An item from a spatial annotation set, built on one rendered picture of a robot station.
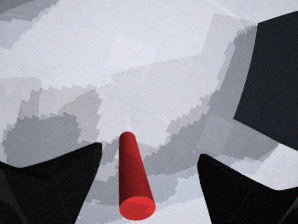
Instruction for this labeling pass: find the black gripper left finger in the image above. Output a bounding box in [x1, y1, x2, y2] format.
[0, 141, 102, 224]

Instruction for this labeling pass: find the red peg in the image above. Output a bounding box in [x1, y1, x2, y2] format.
[118, 131, 156, 221]

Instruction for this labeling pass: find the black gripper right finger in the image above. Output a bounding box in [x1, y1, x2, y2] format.
[197, 153, 298, 224]

